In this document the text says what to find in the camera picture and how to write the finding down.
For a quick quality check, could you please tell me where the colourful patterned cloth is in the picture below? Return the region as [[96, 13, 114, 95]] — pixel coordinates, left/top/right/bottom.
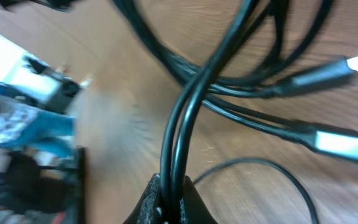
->
[[0, 95, 75, 157]]

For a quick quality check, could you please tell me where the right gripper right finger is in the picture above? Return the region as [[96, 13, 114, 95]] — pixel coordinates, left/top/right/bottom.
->
[[180, 176, 217, 224]]

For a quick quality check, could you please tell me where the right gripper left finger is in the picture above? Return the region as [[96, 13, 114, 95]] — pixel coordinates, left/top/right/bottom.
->
[[124, 173, 162, 224]]

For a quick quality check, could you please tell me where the black cable bundle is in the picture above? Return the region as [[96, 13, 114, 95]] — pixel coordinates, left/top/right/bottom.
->
[[110, 0, 358, 224]]

